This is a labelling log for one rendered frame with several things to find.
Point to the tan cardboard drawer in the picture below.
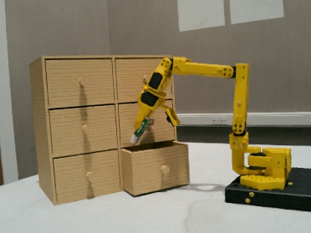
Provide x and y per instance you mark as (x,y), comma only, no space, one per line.
(67,81)
(82,127)
(74,179)
(158,128)
(143,165)
(133,74)

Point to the tan wooden chest of drawers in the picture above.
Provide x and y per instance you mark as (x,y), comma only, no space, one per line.
(41,121)

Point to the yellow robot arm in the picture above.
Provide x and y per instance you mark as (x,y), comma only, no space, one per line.
(272,161)

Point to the white eraser with green sleeve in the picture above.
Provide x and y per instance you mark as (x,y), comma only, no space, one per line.
(139,132)

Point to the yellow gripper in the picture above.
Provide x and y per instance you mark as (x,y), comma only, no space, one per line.
(149,101)

